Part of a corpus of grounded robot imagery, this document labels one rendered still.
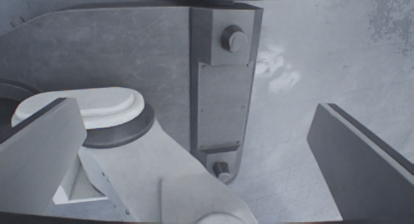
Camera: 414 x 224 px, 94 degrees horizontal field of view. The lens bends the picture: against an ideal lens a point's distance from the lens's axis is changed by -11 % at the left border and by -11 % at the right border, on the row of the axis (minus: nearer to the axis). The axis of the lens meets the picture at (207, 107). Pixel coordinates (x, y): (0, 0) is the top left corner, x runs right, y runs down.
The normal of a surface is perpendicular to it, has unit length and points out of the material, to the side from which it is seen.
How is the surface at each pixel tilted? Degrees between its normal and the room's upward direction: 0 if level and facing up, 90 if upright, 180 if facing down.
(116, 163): 90
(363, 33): 0
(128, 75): 0
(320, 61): 0
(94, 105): 90
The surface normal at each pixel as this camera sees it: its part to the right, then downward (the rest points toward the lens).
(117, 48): 0.21, 0.51
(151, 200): 0.03, -0.86
